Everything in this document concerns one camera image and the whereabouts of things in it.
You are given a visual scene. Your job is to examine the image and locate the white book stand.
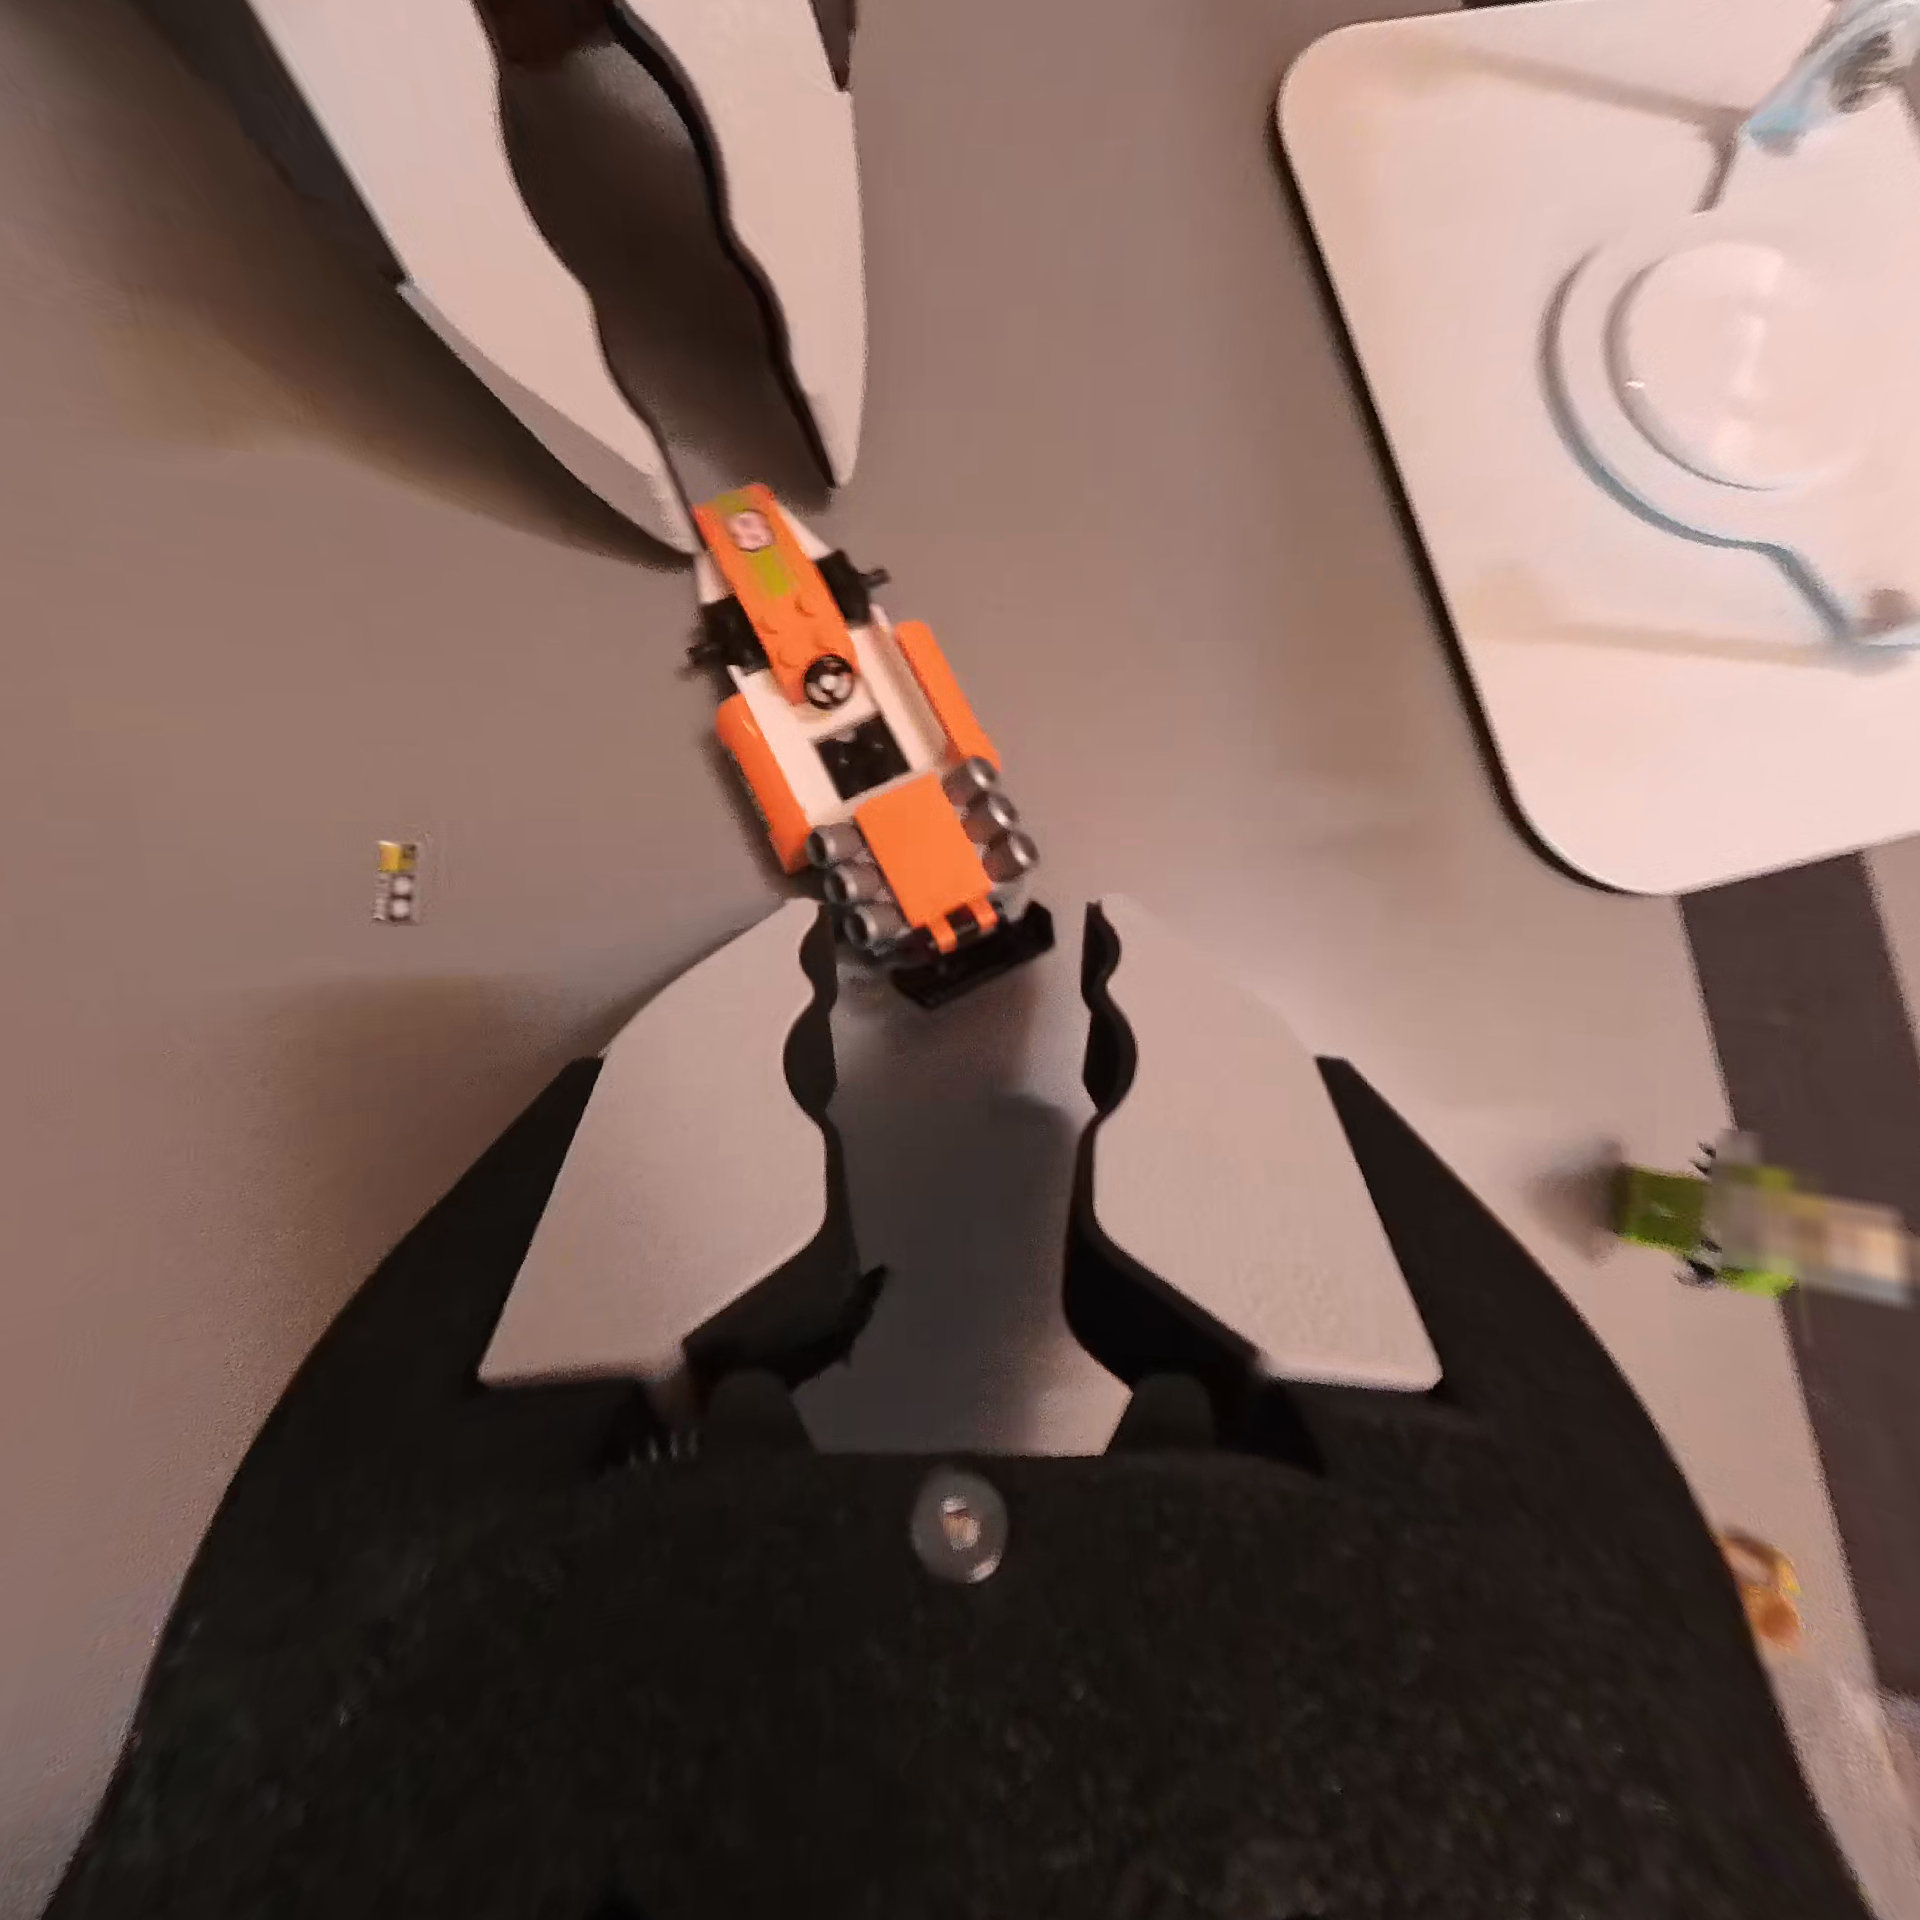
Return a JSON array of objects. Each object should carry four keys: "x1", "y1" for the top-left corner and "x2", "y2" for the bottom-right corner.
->
[{"x1": 1273, "y1": 0, "x2": 1920, "y2": 899}]

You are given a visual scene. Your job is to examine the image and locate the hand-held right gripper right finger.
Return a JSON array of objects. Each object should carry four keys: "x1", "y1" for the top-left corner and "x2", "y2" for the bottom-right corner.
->
[{"x1": 1062, "y1": 897, "x2": 1451, "y2": 1404}]

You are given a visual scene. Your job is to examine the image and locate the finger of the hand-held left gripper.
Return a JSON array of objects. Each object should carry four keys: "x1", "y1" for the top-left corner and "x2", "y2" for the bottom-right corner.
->
[
  {"x1": 610, "y1": 0, "x2": 875, "y2": 500},
  {"x1": 246, "y1": 0, "x2": 697, "y2": 559}
]

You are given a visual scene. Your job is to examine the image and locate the small gold trophy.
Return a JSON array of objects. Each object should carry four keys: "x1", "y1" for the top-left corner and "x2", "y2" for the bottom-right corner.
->
[{"x1": 1714, "y1": 1527, "x2": 1806, "y2": 1654}]

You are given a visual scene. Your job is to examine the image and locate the orange white lego car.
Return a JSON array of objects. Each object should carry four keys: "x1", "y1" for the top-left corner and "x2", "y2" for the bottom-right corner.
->
[{"x1": 682, "y1": 471, "x2": 1060, "y2": 1012}]

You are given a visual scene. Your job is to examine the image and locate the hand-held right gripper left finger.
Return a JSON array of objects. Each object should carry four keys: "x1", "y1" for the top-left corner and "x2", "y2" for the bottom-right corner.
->
[{"x1": 481, "y1": 897, "x2": 878, "y2": 1396}]

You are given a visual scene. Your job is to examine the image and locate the green minifigure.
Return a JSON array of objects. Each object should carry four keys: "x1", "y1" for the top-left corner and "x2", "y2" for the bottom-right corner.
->
[{"x1": 1603, "y1": 1132, "x2": 1818, "y2": 1298}]

